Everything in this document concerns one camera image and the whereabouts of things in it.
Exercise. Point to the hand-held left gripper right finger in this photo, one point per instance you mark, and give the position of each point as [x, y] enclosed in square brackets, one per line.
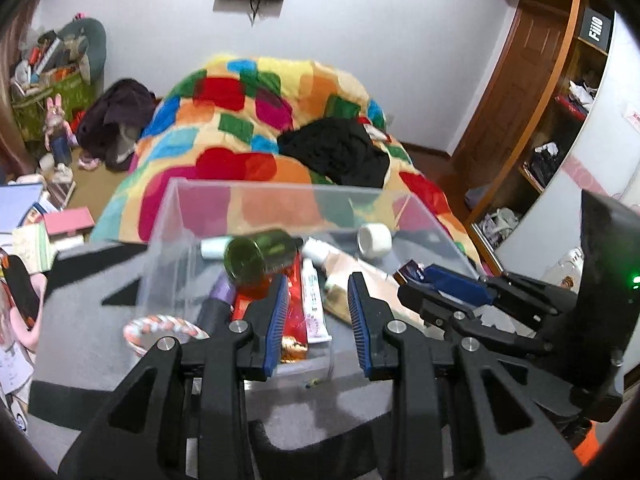
[357, 320]

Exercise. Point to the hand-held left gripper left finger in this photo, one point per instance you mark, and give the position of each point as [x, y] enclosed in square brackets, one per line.
[277, 320]

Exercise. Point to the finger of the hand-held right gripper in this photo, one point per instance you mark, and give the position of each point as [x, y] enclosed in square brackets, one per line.
[435, 306]
[455, 285]

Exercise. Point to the red snack packet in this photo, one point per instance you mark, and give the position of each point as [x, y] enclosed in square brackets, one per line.
[294, 290]

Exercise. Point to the dark blue packet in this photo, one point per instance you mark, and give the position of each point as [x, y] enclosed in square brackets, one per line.
[412, 271]

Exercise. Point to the clear plastic storage box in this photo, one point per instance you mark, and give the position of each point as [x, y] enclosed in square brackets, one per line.
[200, 220]

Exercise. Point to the beige bottle with white cap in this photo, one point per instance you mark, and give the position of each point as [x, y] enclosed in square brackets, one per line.
[360, 285]

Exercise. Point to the white toothpaste tube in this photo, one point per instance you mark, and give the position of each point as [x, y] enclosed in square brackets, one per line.
[315, 310]

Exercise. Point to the white plastic bag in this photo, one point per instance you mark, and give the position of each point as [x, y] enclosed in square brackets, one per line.
[565, 270]

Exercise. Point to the purple tube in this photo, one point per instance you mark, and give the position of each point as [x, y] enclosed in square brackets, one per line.
[220, 295]

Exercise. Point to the green glass bottle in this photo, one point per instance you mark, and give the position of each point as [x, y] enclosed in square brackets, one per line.
[260, 255]

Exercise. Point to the white round jar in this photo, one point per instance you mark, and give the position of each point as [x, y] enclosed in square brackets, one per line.
[377, 245]

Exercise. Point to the white cylindrical tube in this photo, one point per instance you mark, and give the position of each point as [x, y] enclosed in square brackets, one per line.
[214, 249]

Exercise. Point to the white wardrobe sliding door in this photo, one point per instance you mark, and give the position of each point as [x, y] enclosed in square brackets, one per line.
[600, 160]

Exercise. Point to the black clothes pile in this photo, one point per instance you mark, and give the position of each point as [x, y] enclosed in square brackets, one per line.
[335, 150]

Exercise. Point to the person's orange clothing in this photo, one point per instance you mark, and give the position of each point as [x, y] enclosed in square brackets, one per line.
[587, 447]

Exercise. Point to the grey blanket with black pattern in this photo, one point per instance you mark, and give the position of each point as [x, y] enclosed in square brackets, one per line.
[100, 370]

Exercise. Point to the wooden wardrobe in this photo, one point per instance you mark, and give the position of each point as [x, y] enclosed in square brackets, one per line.
[510, 85]

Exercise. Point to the pink-roofed house box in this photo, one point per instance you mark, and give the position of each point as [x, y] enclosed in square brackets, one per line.
[70, 220]

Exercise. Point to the colourful patchwork blanket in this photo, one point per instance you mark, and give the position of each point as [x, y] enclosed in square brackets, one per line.
[225, 90]

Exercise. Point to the black shelf box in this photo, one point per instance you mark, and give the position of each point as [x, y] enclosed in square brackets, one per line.
[595, 30]

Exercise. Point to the green white carton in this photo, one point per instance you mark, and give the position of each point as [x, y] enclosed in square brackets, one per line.
[32, 250]

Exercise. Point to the dark purple clothes pile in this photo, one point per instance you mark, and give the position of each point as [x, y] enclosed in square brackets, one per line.
[115, 110]

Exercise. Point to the blue white book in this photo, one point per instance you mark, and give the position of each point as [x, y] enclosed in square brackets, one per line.
[20, 205]

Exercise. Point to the rabbit plush toy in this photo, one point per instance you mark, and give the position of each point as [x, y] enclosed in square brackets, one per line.
[59, 140]

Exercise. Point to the green basket of clutter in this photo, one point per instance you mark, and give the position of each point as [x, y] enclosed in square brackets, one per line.
[30, 115]

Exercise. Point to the grey-green neck pillow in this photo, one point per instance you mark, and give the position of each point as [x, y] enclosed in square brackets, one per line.
[97, 45]

